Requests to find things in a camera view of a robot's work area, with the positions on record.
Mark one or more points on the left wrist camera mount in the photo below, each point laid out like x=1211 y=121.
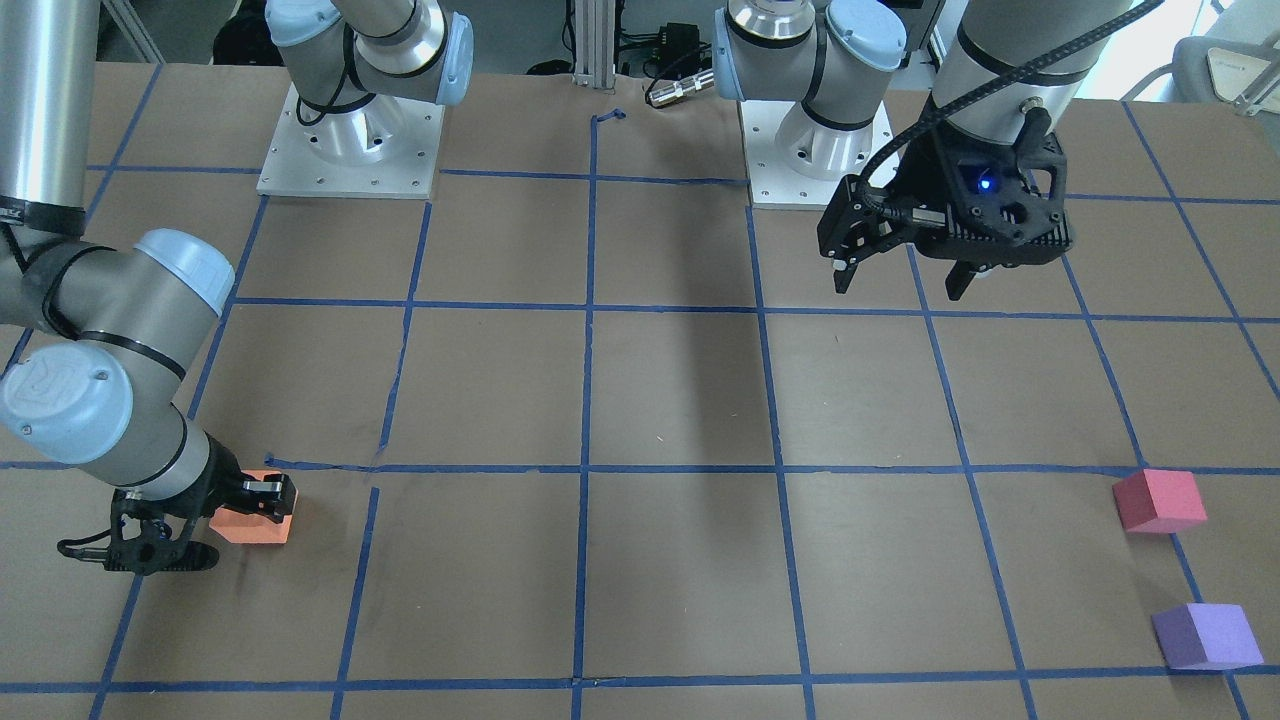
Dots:
x=1004 y=205

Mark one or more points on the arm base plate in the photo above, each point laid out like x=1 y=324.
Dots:
x=386 y=150
x=793 y=162

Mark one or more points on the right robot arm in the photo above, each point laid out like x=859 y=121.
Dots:
x=129 y=323

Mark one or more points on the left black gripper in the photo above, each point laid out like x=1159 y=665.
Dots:
x=926 y=170

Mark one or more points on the red foam block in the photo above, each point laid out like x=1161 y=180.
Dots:
x=1160 y=501

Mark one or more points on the silver metal connector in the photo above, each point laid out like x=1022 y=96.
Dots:
x=664 y=93

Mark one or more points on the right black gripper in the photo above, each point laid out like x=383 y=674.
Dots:
x=214 y=485

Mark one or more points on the purple foam block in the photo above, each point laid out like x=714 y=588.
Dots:
x=1206 y=637

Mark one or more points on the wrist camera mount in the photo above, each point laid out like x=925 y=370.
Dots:
x=146 y=536
x=1004 y=205

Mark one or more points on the grey chair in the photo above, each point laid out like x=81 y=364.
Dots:
x=1234 y=62

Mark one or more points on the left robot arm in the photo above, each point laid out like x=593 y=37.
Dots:
x=1009 y=75

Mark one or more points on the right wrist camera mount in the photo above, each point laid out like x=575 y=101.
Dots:
x=146 y=536

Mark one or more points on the orange foam block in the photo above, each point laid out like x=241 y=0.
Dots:
x=249 y=529

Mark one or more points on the aluminium frame post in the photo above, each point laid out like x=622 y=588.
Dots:
x=594 y=43

